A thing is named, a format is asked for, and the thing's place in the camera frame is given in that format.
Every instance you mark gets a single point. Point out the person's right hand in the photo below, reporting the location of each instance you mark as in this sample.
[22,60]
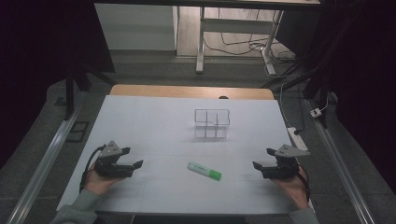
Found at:
[292,188]

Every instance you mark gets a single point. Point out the small white adapter plug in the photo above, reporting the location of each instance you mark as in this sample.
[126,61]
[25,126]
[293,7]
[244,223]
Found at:
[315,112]

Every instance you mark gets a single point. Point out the clear acrylic organizer box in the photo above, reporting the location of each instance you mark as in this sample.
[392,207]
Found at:
[212,123]

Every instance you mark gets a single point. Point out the person's left hand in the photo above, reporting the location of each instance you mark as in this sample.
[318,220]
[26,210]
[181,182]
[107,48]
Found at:
[98,182]

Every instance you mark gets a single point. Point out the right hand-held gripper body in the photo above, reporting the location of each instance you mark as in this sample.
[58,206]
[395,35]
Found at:
[285,163]

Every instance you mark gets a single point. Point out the aluminium rail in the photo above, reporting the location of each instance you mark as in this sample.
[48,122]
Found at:
[341,174]
[40,169]

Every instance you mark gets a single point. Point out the black floor plate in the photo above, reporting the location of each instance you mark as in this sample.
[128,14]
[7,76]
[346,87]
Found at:
[77,131]

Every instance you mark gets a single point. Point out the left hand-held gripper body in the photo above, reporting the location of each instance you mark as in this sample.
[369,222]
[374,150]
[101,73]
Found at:
[109,161]

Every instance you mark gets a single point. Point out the black metal stand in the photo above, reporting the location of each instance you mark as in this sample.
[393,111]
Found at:
[70,93]

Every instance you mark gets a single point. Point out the white table cover sheet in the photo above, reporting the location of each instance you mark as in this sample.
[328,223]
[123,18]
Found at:
[174,140]

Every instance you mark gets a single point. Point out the green highlighter pen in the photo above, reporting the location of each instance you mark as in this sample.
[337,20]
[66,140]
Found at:
[204,170]

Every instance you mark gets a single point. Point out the white power strip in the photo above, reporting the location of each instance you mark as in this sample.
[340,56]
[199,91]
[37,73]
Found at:
[297,138]

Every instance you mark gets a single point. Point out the white desk frame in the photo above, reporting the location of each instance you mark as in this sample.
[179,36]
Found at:
[204,31]

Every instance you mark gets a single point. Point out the white cabinet panel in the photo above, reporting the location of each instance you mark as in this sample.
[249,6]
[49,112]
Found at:
[137,28]

